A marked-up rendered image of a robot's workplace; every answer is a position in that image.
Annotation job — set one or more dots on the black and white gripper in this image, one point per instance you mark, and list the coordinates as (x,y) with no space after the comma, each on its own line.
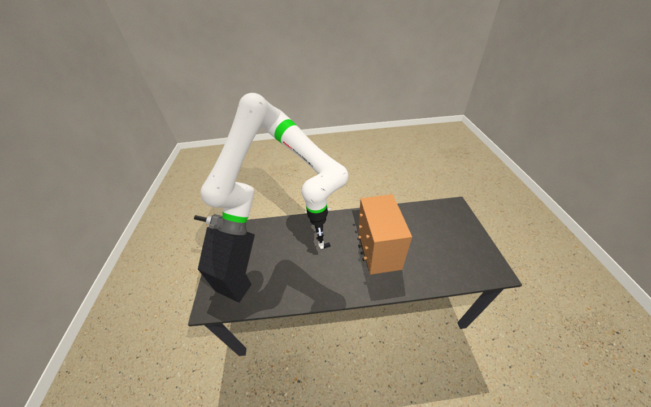
(319,229)

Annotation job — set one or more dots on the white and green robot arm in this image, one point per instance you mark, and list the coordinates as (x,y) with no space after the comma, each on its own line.
(221,189)

